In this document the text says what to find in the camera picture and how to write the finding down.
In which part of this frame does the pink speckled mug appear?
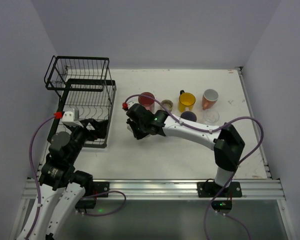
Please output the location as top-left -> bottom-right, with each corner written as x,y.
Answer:
138,92 -> 155,113

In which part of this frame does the beige speckled ceramic cup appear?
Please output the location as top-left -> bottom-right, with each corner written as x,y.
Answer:
161,99 -> 174,112

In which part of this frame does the translucent pink plastic cup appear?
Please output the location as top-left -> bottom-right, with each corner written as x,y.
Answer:
180,111 -> 197,122

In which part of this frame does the yellow mug black handle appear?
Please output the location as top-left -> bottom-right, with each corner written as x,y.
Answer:
177,90 -> 196,113

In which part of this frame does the clear glass cup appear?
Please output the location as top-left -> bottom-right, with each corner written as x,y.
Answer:
203,109 -> 220,125

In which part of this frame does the pink square mug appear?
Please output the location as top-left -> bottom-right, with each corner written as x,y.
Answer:
202,89 -> 219,111

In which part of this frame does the white hexagonal cup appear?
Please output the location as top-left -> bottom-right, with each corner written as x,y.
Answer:
127,125 -> 151,140

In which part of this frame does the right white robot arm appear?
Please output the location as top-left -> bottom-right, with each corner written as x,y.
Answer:
122,102 -> 245,189

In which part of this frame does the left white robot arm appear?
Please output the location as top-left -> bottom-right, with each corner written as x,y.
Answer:
18,118 -> 109,240

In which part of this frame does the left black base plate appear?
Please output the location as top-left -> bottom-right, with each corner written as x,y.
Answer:
83,181 -> 110,197

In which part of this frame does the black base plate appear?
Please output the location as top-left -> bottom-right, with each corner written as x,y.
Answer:
83,181 -> 110,197
196,178 -> 243,198

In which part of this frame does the black wire dish rack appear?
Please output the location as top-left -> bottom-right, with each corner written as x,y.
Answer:
43,55 -> 117,149

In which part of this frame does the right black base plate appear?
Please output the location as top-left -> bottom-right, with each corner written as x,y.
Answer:
196,178 -> 243,198

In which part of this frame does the aluminium mounting rail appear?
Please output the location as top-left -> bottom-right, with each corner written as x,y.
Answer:
21,178 -> 286,201

